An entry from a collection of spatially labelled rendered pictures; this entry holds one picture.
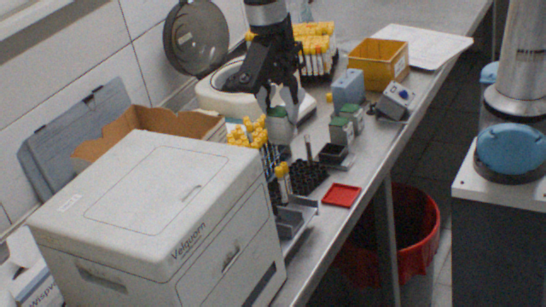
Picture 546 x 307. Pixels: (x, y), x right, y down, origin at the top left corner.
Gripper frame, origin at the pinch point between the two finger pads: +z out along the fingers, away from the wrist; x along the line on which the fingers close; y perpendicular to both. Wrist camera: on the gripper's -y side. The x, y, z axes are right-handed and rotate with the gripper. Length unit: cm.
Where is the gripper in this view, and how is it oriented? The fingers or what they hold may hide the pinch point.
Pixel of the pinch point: (279, 118)
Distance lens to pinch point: 123.7
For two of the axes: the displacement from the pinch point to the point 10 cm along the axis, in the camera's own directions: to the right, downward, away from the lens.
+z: 1.7, 8.2, 5.4
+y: 5.2, -5.4, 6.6
